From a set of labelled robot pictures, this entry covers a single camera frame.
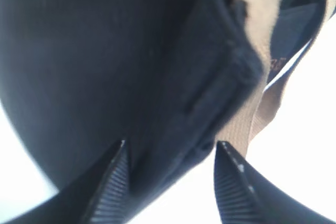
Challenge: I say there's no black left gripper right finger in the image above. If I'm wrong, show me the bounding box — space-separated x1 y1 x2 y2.
214 142 333 224

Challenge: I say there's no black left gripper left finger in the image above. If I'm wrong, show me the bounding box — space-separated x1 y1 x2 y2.
9 141 129 224

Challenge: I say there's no black fabric bag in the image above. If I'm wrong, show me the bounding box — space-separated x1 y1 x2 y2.
0 0 328 206

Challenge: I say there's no tan webbing bag strap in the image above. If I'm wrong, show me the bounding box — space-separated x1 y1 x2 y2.
215 0 336 158

